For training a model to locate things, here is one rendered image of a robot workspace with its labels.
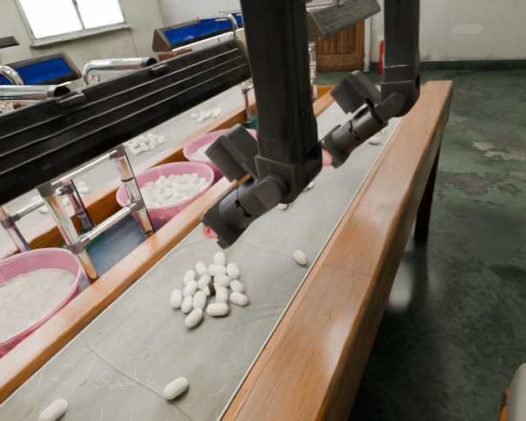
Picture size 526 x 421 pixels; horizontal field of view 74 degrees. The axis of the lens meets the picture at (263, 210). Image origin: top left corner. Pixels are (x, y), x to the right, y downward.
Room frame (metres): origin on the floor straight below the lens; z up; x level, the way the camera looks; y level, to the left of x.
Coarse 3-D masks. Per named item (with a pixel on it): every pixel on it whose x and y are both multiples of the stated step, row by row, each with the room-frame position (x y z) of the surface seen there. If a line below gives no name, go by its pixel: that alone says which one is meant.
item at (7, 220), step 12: (0, 72) 0.79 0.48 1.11; (12, 72) 0.79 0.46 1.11; (12, 84) 0.78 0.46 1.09; (24, 84) 0.80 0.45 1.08; (72, 180) 0.80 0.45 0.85; (60, 192) 0.76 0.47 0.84; (72, 192) 0.78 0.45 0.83; (36, 204) 0.72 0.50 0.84; (72, 204) 0.78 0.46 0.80; (0, 216) 0.65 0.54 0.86; (12, 216) 0.67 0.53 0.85; (84, 216) 0.78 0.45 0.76; (12, 228) 0.66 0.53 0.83; (84, 228) 0.78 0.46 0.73; (12, 240) 0.65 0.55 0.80; (24, 240) 0.67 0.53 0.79; (96, 240) 0.78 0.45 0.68
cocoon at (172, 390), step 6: (180, 378) 0.29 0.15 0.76; (168, 384) 0.29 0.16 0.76; (174, 384) 0.28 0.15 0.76; (180, 384) 0.28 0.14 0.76; (186, 384) 0.29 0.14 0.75; (168, 390) 0.28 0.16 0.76; (174, 390) 0.28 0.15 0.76; (180, 390) 0.28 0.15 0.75; (168, 396) 0.27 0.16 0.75; (174, 396) 0.27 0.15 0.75
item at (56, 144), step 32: (160, 64) 0.57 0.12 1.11; (192, 64) 0.61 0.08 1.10; (224, 64) 0.67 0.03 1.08; (64, 96) 0.44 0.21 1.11; (96, 96) 0.46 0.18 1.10; (128, 96) 0.49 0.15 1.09; (160, 96) 0.53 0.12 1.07; (192, 96) 0.56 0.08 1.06; (0, 128) 0.37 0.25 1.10; (32, 128) 0.38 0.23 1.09; (64, 128) 0.41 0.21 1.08; (96, 128) 0.43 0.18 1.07; (128, 128) 0.45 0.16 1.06; (0, 160) 0.34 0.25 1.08; (32, 160) 0.35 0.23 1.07; (64, 160) 0.37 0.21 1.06; (0, 192) 0.32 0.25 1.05
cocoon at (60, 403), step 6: (54, 402) 0.28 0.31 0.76; (60, 402) 0.28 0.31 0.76; (66, 402) 0.29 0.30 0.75; (48, 408) 0.28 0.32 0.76; (54, 408) 0.28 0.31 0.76; (60, 408) 0.28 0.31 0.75; (66, 408) 0.28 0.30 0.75; (42, 414) 0.27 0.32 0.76; (48, 414) 0.27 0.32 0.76; (54, 414) 0.27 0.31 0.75; (60, 414) 0.27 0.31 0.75; (42, 420) 0.26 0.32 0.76; (48, 420) 0.26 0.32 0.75; (54, 420) 0.27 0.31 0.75
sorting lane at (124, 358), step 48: (384, 144) 0.97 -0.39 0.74; (336, 192) 0.74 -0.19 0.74; (192, 240) 0.63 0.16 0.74; (240, 240) 0.60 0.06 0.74; (288, 240) 0.58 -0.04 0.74; (144, 288) 0.50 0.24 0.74; (288, 288) 0.44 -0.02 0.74; (96, 336) 0.40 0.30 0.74; (144, 336) 0.39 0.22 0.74; (192, 336) 0.37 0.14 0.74; (240, 336) 0.36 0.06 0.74; (48, 384) 0.33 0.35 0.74; (96, 384) 0.31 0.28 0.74; (144, 384) 0.30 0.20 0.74; (192, 384) 0.29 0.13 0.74; (240, 384) 0.28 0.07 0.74
